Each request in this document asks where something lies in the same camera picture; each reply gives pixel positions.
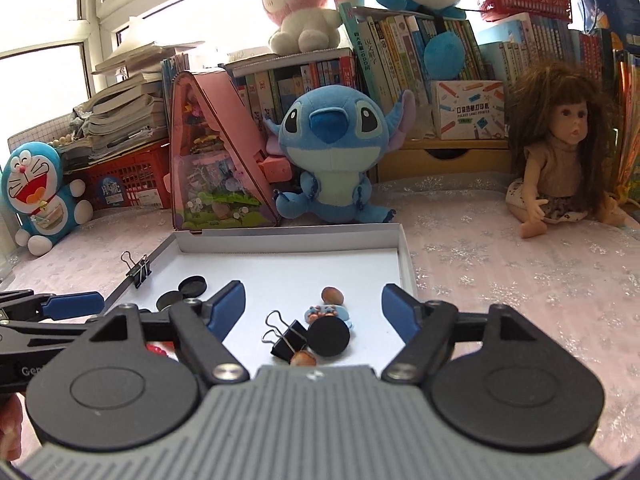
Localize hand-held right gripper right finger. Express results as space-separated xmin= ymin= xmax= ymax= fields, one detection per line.
xmin=381 ymin=283 xmax=571 ymax=386

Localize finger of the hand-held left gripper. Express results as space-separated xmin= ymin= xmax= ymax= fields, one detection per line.
xmin=0 ymin=316 xmax=103 ymax=348
xmin=0 ymin=290 xmax=106 ymax=321

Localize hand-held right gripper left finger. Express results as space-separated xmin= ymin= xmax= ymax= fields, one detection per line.
xmin=75 ymin=280 xmax=251 ymax=386

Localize black binder clip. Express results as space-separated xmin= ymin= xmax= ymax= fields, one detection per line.
xmin=263 ymin=310 xmax=309 ymax=361
xmin=121 ymin=251 xmax=152 ymax=289

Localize small blue toy figure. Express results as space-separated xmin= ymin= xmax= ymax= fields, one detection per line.
xmin=305 ymin=304 xmax=346 ymax=323

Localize large black round disc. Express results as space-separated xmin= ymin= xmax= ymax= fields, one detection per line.
xmin=306 ymin=317 xmax=350 ymax=358

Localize white cardboard box lid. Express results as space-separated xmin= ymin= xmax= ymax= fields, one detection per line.
xmin=102 ymin=222 xmax=418 ymax=363

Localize person's left hand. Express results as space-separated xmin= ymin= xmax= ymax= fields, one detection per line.
xmin=0 ymin=395 xmax=24 ymax=461

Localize pink snowflake tablecloth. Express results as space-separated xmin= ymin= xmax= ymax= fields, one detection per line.
xmin=0 ymin=172 xmax=640 ymax=466

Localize blue robot cat plush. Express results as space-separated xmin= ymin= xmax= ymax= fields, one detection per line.
xmin=0 ymin=141 xmax=87 ymax=256

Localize red plastic crate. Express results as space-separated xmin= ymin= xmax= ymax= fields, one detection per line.
xmin=82 ymin=142 xmax=173 ymax=211

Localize pink rectangular block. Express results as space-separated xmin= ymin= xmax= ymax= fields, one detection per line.
xmin=256 ymin=154 xmax=292 ymax=184

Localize pink triangular miniature house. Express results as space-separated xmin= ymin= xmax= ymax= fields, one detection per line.
xmin=170 ymin=71 xmax=281 ymax=232

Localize wooden drawer box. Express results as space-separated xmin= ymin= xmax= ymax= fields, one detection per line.
xmin=376 ymin=139 xmax=513 ymax=184

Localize blue alien plush toy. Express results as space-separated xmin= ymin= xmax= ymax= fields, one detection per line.
xmin=262 ymin=85 xmax=416 ymax=225

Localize stack of worn books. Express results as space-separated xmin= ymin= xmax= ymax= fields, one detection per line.
xmin=57 ymin=25 xmax=206 ymax=166

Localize white printed cardboard box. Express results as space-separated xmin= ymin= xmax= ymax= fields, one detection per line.
xmin=431 ymin=80 xmax=505 ymax=140

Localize brown-haired doll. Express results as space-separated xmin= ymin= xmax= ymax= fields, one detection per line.
xmin=505 ymin=60 xmax=631 ymax=239

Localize row of short books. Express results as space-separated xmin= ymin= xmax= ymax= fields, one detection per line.
xmin=235 ymin=57 xmax=361 ymax=126

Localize thick flat book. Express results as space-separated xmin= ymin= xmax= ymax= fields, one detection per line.
xmin=222 ymin=47 xmax=354 ymax=79

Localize row of tall books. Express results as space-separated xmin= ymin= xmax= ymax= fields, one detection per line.
xmin=340 ymin=5 xmax=621 ymax=141

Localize pink and white lamb plush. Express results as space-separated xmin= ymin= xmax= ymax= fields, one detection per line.
xmin=252 ymin=0 xmax=344 ymax=54

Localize white window frame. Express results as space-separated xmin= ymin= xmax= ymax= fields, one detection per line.
xmin=0 ymin=0 xmax=131 ymax=96

